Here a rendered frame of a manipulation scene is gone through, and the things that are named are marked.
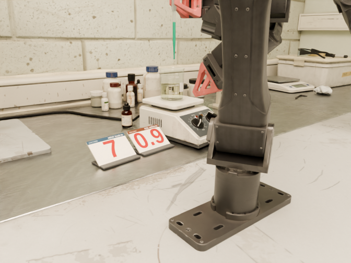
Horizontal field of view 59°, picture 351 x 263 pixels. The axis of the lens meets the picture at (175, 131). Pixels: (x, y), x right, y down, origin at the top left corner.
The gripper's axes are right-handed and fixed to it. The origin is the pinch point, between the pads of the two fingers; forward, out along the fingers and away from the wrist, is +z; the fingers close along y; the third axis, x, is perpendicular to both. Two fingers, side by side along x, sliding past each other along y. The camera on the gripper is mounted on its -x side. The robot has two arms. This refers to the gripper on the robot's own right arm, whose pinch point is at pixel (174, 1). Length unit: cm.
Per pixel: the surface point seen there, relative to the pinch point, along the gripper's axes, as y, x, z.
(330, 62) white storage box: 7, 20, -104
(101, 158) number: 3.5, 30.7, 25.9
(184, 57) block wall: -42, 17, -54
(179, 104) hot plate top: 3.9, 23.4, 2.9
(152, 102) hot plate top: -2.5, 23.3, 5.6
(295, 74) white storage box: -10, 28, -106
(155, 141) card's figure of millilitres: 4.1, 30.7, 11.5
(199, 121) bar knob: 10.7, 26.5, 3.8
